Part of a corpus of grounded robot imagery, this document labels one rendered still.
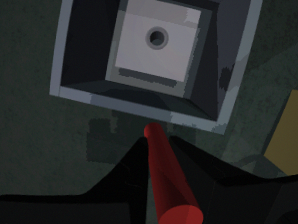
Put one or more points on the red peg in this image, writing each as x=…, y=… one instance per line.
x=174, y=198

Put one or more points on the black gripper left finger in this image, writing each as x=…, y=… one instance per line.
x=118, y=198

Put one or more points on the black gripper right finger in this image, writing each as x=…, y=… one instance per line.
x=228, y=195

